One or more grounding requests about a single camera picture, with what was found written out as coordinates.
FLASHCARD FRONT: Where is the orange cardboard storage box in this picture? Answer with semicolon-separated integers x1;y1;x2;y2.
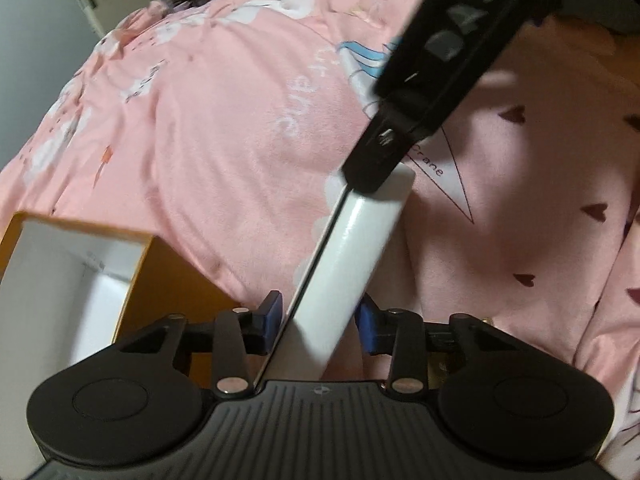
1;212;239;479

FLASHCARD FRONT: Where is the pink cloud print duvet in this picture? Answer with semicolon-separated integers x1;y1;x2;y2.
1;0;639;479

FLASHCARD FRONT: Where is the white glasses case box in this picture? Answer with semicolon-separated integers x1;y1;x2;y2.
256;164;416;387

